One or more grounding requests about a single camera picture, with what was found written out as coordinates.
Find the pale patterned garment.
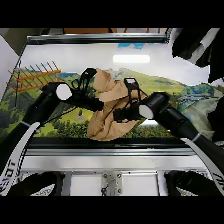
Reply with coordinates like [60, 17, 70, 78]
[176, 82, 224, 142]

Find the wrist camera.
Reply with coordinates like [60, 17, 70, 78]
[123, 77, 141, 108]
[79, 67, 99, 93]

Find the black cable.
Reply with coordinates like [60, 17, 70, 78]
[39, 105, 81, 128]

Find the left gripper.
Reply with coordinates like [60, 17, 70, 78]
[69, 90, 105, 113]

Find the silver frame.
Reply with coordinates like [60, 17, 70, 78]
[16, 32, 224, 197]

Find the orange wooden rack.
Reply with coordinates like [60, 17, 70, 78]
[5, 60, 63, 94]

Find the black garment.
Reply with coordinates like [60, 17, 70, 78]
[207, 96, 224, 143]
[171, 28, 224, 84]

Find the tan garment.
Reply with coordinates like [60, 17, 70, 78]
[86, 68, 148, 142]

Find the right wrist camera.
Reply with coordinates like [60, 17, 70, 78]
[123, 77, 141, 108]

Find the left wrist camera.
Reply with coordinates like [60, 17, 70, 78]
[79, 67, 99, 93]

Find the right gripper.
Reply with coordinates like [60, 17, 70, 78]
[113, 105, 142, 123]

